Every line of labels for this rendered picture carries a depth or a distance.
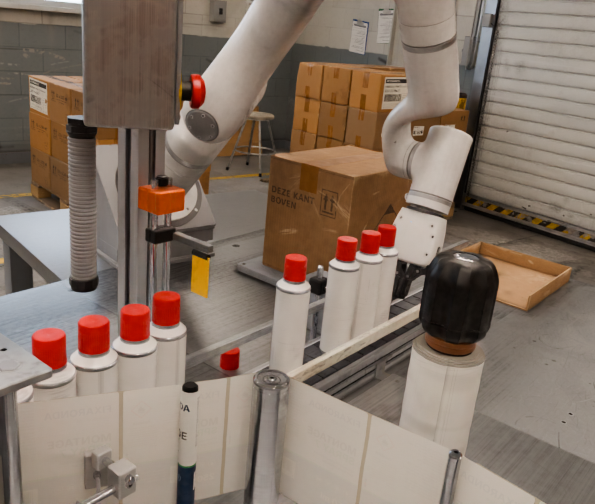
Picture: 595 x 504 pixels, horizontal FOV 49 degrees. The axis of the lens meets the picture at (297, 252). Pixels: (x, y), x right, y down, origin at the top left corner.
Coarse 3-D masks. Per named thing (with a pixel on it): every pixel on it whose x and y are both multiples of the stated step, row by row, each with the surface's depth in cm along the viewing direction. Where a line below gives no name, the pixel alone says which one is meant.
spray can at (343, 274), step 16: (352, 240) 106; (336, 256) 107; (352, 256) 106; (336, 272) 106; (352, 272) 106; (336, 288) 107; (352, 288) 107; (336, 304) 108; (352, 304) 109; (336, 320) 109; (352, 320) 110; (336, 336) 110
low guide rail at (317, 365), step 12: (408, 312) 123; (384, 324) 117; (396, 324) 119; (360, 336) 112; (372, 336) 113; (336, 348) 107; (348, 348) 108; (360, 348) 111; (312, 360) 102; (324, 360) 103; (336, 360) 106; (300, 372) 98; (312, 372) 101
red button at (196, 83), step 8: (192, 80) 72; (200, 80) 72; (184, 88) 72; (192, 88) 72; (200, 88) 72; (184, 96) 72; (192, 96) 72; (200, 96) 72; (192, 104) 72; (200, 104) 73
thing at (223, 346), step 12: (408, 264) 135; (324, 300) 113; (312, 312) 110; (264, 324) 102; (240, 336) 97; (252, 336) 99; (204, 348) 93; (216, 348) 93; (228, 348) 95; (192, 360) 90; (204, 360) 92
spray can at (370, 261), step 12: (372, 240) 110; (360, 252) 112; (372, 252) 111; (360, 264) 111; (372, 264) 110; (360, 276) 111; (372, 276) 111; (360, 288) 112; (372, 288) 112; (360, 300) 113; (372, 300) 113; (360, 312) 113; (372, 312) 114; (360, 324) 114; (372, 324) 115
